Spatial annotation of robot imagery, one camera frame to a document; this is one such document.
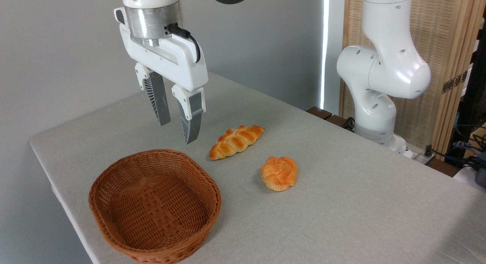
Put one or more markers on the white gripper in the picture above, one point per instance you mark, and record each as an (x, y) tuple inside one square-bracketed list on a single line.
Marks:
[(178, 62)]

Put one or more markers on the long braided bread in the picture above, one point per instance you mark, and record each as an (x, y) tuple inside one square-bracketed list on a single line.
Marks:
[(235, 141)]

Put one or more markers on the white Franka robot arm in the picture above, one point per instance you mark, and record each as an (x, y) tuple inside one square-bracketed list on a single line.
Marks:
[(383, 66)]

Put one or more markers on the brown wicker basket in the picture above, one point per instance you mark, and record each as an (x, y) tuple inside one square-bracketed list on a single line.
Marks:
[(152, 214)]

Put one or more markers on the round knotted bread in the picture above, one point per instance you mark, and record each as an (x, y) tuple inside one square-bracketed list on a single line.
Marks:
[(279, 173)]

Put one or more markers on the dark wooden block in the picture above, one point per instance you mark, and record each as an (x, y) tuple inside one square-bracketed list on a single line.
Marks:
[(338, 121), (319, 112)]

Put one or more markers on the vertical white light strip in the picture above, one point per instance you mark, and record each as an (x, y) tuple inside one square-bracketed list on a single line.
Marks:
[(324, 47)]

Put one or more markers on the grey tablecloth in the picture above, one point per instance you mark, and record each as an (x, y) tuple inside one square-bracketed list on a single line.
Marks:
[(341, 218)]

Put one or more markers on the bamboo folding screen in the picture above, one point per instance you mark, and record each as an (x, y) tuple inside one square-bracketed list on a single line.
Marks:
[(440, 28)]

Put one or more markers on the brass screen hinge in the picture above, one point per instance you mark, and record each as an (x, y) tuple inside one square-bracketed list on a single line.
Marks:
[(453, 82)]

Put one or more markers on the black vertical stand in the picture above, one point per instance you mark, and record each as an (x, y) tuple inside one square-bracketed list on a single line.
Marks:
[(472, 89)]

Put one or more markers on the grey box device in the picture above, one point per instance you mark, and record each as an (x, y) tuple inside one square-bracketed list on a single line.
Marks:
[(481, 173)]

